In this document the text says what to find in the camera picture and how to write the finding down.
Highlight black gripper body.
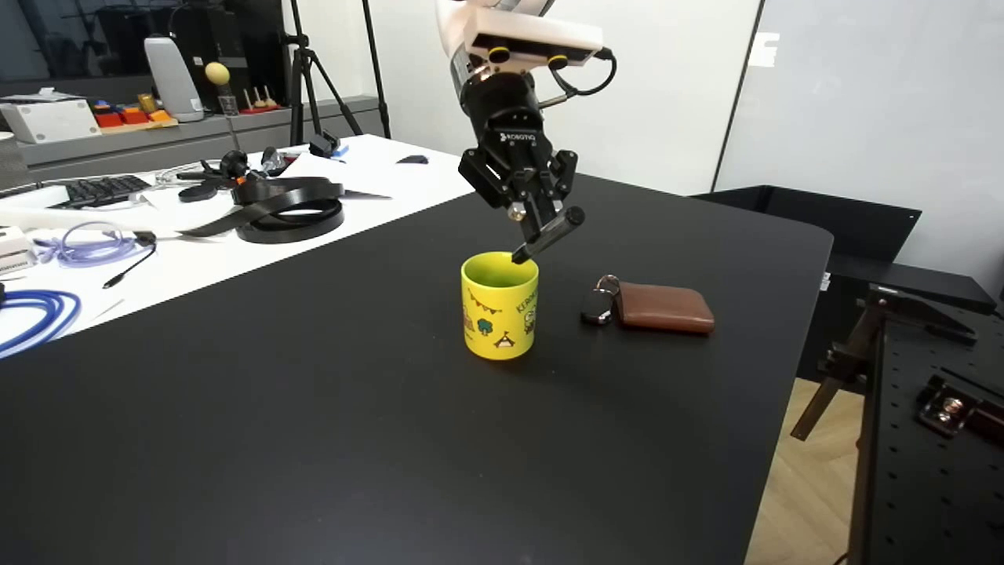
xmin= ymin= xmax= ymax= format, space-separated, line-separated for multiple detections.
xmin=465 ymin=69 xmax=557 ymax=201

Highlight black car key fob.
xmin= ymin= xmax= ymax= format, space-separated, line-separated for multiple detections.
xmin=578 ymin=268 xmax=622 ymax=330

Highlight yellow-green printed mug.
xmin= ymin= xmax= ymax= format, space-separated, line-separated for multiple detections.
xmin=459 ymin=246 xmax=542 ymax=363

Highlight brown leather key pouch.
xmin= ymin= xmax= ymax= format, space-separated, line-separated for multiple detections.
xmin=609 ymin=280 xmax=719 ymax=338

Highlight grey counter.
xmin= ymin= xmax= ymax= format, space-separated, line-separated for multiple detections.
xmin=0 ymin=94 xmax=385 ymax=198

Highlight yellow ball stand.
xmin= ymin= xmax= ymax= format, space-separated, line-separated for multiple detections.
xmin=176 ymin=59 xmax=275 ymax=207

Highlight brown metal stand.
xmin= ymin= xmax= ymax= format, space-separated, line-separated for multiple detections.
xmin=790 ymin=281 xmax=982 ymax=442

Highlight orange toy blocks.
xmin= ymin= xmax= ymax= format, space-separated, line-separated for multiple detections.
xmin=92 ymin=91 xmax=179 ymax=130

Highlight black keyboard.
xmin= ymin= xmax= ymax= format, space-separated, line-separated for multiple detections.
xmin=61 ymin=172 xmax=158 ymax=211

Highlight dark glass window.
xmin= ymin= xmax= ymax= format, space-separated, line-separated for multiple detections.
xmin=0 ymin=0 xmax=293 ymax=107

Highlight brown metal fixture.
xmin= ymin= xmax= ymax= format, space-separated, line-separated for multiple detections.
xmin=916 ymin=369 xmax=1004 ymax=442

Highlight white box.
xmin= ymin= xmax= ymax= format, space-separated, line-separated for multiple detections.
xmin=0 ymin=91 xmax=103 ymax=148

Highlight black perforated breadboard table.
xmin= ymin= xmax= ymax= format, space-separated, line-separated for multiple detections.
xmin=844 ymin=302 xmax=1004 ymax=565

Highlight white electronic device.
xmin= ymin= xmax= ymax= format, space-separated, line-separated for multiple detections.
xmin=0 ymin=219 xmax=45 ymax=276

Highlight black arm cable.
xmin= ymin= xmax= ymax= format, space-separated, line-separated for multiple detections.
xmin=536 ymin=43 xmax=622 ymax=99

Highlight black camera tripod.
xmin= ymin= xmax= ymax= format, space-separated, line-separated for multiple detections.
xmin=279 ymin=0 xmax=367 ymax=151

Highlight black coiled cable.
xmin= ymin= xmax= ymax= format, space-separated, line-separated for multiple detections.
xmin=207 ymin=172 xmax=393 ymax=244

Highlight white wall switch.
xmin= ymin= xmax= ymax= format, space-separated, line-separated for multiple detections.
xmin=748 ymin=27 xmax=783 ymax=72

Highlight thin black cable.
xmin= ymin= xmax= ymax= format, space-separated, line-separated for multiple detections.
xmin=99 ymin=230 xmax=164 ymax=290

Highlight purple coiled cable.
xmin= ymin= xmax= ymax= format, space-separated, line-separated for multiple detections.
xmin=30 ymin=217 xmax=140 ymax=266

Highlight blue coiled cable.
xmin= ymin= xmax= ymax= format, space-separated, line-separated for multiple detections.
xmin=0 ymin=288 xmax=86 ymax=362

